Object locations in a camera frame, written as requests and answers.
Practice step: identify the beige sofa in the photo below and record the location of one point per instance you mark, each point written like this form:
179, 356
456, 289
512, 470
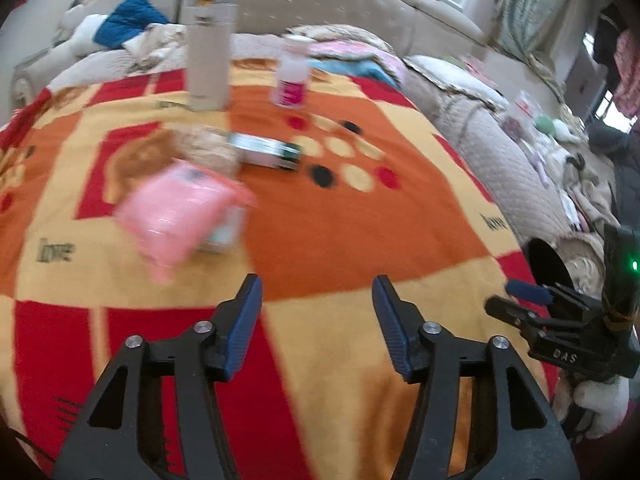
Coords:
40, 45

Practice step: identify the pink hanging garment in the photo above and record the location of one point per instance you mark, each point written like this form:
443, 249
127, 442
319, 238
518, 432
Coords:
627, 70

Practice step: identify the white thermos bottle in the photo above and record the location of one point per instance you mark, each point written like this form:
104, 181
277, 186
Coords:
209, 55

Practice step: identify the white pillow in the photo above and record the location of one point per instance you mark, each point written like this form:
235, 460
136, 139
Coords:
450, 77

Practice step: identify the green patterned curtain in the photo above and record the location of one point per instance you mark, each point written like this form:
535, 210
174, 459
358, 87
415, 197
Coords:
537, 5

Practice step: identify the dark clothes pile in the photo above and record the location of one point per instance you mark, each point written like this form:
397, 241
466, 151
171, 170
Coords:
617, 170

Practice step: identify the pink folded blanket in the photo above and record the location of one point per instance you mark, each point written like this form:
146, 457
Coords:
350, 52

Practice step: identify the small green plush toy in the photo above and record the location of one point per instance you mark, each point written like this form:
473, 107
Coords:
546, 125

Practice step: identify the orange red printed blanket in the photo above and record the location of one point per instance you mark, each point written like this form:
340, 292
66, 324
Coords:
320, 220

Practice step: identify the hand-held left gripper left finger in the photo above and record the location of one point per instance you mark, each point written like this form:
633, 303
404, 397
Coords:
244, 327

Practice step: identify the beige quilted bedspread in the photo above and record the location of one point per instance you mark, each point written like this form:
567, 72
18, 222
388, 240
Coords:
500, 160

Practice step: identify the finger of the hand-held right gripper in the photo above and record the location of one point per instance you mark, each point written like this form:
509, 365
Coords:
505, 307
525, 290

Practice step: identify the black round bin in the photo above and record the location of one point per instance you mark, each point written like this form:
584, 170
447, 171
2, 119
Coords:
547, 270

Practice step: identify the clear bag with red print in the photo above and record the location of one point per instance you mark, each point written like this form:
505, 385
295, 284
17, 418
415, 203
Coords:
524, 107

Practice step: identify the pink plastic packet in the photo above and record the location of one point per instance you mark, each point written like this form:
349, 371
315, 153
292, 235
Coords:
170, 210

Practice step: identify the small green box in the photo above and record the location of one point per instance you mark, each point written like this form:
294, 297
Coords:
265, 150

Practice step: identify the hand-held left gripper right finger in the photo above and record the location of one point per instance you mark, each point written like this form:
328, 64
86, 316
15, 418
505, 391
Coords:
395, 332

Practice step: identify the beige tufted headboard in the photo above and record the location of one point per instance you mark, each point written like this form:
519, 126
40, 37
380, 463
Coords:
320, 0

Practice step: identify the blue cloth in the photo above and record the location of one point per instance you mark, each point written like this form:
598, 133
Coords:
127, 20

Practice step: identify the light blue folded towel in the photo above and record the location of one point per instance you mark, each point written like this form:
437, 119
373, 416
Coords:
355, 70

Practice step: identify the pill bottle with pink label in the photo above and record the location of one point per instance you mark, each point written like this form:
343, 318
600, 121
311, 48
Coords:
291, 77

